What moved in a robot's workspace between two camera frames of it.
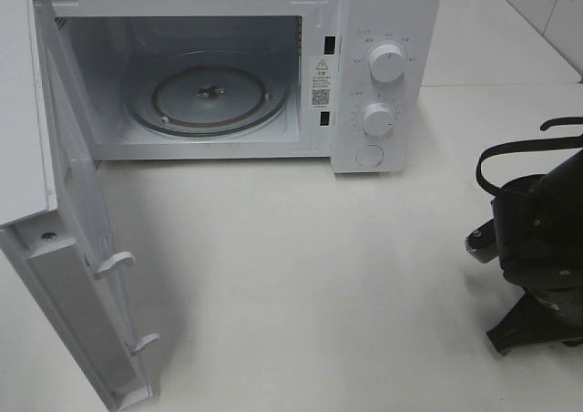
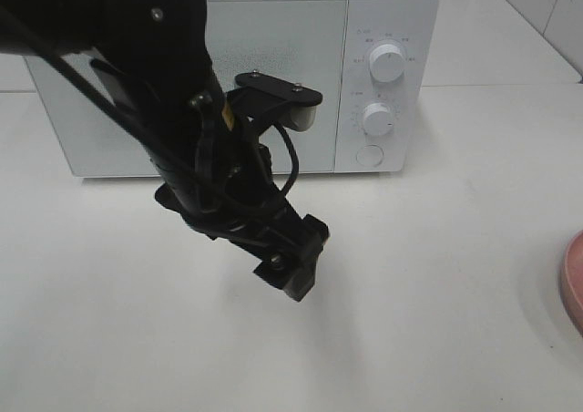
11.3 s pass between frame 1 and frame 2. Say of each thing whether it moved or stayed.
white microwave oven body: stayed
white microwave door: moved
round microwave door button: stayed
